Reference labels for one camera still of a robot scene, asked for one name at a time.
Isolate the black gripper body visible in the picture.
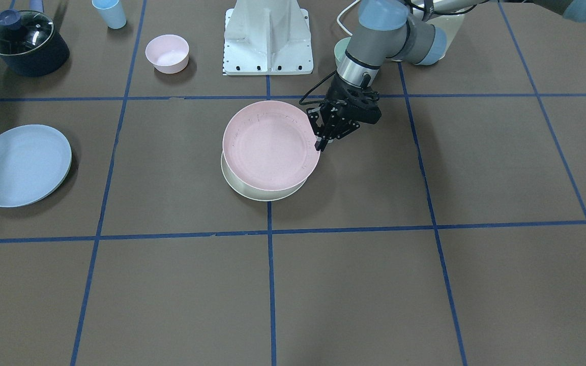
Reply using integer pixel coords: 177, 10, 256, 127
307, 76, 382, 134

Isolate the pink plate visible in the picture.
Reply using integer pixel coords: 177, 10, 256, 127
222, 100, 319, 191

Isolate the light blue plate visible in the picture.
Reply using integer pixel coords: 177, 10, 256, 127
0, 125, 72, 208

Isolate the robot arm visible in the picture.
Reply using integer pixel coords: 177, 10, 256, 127
299, 1, 479, 152

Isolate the green bowl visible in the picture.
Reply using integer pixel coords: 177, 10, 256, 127
333, 37, 351, 69

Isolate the cream plate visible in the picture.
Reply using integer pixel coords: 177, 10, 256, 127
220, 153, 306, 202

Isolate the cream toaster with bread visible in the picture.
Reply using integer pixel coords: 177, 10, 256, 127
420, 15, 465, 65

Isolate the pink bowl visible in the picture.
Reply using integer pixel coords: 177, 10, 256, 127
144, 34, 190, 74

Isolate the light blue cup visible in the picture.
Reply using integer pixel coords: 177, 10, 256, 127
92, 0, 127, 29

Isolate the dark blue pot with lid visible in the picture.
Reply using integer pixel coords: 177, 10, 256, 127
0, 1, 70, 77

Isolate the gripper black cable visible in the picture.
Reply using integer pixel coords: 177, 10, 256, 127
299, 69, 337, 107

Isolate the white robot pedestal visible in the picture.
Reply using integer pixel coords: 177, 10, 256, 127
223, 1, 314, 76

